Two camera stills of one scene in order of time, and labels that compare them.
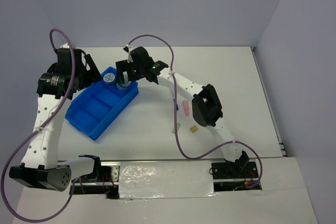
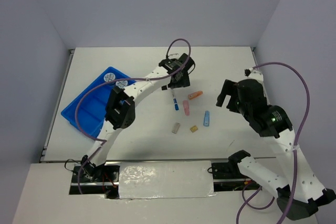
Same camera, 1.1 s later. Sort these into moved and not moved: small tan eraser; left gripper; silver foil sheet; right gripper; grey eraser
Moved: right gripper; left gripper
Not moved: small tan eraser; silver foil sheet; grey eraser
